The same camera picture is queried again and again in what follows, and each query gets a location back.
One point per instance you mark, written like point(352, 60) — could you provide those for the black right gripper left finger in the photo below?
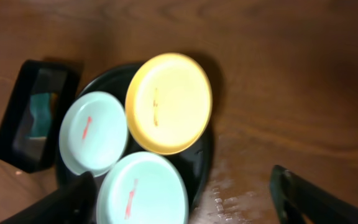
point(70, 204)

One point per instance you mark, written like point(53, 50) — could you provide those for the rectangular black tray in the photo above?
point(16, 148)

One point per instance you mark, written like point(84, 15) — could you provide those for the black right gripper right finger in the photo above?
point(295, 198)

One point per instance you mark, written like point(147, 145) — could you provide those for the green yellow sponge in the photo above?
point(42, 107)

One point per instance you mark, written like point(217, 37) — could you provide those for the yellow plate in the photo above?
point(168, 103)

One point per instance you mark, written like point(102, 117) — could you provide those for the light green plate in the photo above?
point(143, 187)
point(94, 134)

